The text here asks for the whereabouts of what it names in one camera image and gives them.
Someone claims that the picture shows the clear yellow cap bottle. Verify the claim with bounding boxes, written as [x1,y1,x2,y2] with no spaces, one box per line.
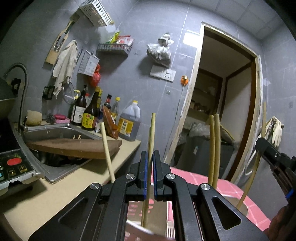
[111,97,121,121]

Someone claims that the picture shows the stainless steel sink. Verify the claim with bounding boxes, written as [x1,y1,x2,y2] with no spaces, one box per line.
[14,123,105,185]

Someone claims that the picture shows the small dark sauce bottle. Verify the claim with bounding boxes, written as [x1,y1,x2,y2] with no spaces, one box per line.
[104,94,113,110]

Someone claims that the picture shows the dark grey cabinet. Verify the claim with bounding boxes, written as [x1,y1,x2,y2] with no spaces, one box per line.
[175,136,234,179]

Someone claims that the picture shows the wooden cutting board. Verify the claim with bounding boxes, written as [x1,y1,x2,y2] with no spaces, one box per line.
[26,138,122,160]

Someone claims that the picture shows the induction cooker panel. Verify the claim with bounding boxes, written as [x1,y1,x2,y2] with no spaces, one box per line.
[0,123,45,193]

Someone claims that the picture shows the brown seasoning packet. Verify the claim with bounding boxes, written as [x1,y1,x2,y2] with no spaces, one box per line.
[101,107,119,140]

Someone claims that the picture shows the white wall socket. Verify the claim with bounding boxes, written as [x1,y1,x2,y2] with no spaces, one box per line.
[149,65,176,83]

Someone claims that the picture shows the yellow green snack packet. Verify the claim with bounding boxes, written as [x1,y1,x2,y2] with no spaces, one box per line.
[107,31,121,44]

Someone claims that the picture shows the grey wall rack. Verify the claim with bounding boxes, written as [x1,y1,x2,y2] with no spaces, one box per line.
[96,43,133,56]

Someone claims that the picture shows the white plastic utensil holder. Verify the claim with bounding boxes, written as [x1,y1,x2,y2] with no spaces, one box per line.
[126,183,249,241]

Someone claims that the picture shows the large cooking oil jug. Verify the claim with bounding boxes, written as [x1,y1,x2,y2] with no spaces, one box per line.
[117,100,141,142]

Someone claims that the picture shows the cream rubber glove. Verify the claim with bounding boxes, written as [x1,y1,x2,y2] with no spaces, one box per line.
[266,117,285,148]

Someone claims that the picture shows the white hanging towel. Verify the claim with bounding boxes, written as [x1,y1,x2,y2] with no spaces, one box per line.
[52,40,78,97]

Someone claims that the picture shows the red plastic bag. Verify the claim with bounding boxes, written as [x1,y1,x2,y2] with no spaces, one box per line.
[89,64,102,88]

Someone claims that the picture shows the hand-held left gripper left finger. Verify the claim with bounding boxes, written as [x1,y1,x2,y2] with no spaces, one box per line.
[28,151,149,241]

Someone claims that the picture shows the dark pump bottle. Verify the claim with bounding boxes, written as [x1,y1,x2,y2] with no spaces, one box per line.
[70,85,87,126]

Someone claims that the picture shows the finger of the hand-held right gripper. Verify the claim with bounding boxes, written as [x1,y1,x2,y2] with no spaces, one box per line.
[255,138,290,168]

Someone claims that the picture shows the yellow sponge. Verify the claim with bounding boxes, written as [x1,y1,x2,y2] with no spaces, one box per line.
[26,110,43,126]

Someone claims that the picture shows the person's right hand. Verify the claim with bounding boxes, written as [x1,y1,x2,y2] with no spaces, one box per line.
[264,204,296,241]

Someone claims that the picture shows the curved metal faucet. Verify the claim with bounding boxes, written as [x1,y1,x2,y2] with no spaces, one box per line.
[3,62,30,134]

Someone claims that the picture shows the wooden storage shelves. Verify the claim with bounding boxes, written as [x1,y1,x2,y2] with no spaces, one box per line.
[188,69,223,117]

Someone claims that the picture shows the mesh strainer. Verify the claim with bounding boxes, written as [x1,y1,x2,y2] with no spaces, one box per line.
[63,81,76,105]

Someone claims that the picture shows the wooden door frame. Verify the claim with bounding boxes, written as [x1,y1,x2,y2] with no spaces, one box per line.
[163,22,264,186]

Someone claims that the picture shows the metal box grater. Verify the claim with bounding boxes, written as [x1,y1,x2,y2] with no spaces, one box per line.
[78,50,100,76]

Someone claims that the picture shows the dark soy sauce bottle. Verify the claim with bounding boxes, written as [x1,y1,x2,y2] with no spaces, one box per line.
[81,87,101,130]

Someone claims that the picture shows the hanging clear plastic bag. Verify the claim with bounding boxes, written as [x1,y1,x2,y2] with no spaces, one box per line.
[146,34,174,68]

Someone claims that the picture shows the black wall holder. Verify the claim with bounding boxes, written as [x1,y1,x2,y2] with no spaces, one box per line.
[42,85,55,101]

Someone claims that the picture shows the yellow label sauce bottle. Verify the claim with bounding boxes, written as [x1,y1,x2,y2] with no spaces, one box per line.
[96,89,103,114]

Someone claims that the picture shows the white wall basket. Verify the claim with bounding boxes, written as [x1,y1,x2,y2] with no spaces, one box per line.
[79,0,113,27]

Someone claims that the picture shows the single wooden chopstick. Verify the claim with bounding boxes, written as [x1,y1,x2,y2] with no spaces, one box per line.
[236,101,267,209]
[100,122,116,184]
[141,113,156,229]
[212,113,221,189]

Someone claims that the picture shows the pink plaid tablecloth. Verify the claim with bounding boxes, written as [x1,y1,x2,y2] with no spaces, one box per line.
[169,167,271,232]

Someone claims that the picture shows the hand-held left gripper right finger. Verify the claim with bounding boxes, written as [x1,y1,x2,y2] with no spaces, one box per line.
[153,151,269,241]

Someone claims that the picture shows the white hose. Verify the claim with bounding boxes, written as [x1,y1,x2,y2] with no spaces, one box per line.
[244,148,262,177]

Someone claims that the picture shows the wooden knife holder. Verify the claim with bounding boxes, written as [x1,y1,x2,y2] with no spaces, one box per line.
[44,20,75,65]

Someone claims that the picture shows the crumpled clear plastic bag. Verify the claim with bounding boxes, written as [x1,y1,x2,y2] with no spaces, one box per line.
[188,122,210,138]

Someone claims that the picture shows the red snack packet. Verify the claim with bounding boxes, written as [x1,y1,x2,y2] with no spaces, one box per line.
[116,35,134,46]

